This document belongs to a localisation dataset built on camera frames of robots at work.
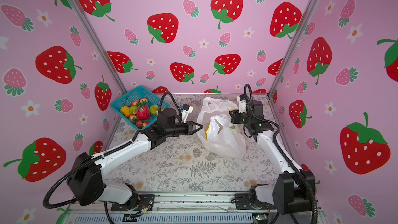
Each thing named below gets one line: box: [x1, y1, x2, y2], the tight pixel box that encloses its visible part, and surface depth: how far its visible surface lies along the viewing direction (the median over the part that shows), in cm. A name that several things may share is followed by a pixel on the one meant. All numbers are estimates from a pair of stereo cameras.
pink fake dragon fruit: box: [135, 104, 152, 121], surface depth 101 cm
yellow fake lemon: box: [120, 105, 131, 118], surface depth 106 cm
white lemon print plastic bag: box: [196, 96, 248, 158], surface depth 77 cm
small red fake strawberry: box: [128, 114, 139, 123], surface depth 103 cm
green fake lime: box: [129, 105, 139, 115], surface depth 106 cm
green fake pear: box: [149, 104, 159, 116], surface depth 106 cm
